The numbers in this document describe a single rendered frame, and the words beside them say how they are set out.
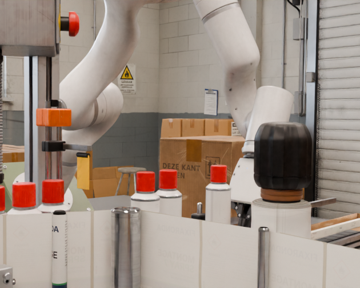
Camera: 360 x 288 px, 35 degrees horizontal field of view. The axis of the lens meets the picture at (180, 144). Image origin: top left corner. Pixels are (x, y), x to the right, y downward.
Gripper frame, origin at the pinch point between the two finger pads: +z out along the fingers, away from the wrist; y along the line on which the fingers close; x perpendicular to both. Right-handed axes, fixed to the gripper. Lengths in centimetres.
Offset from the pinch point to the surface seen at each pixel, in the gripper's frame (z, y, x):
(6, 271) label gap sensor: 16, 15, -63
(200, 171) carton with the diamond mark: -14.5, -27.6, 12.8
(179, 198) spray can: -0.8, 2.1, -24.4
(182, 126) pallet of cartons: -106, -273, 250
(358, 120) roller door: -161, -180, 383
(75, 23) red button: -20, 1, -55
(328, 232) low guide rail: -5.8, 4.5, 27.5
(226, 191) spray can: -5.4, 2.0, -11.3
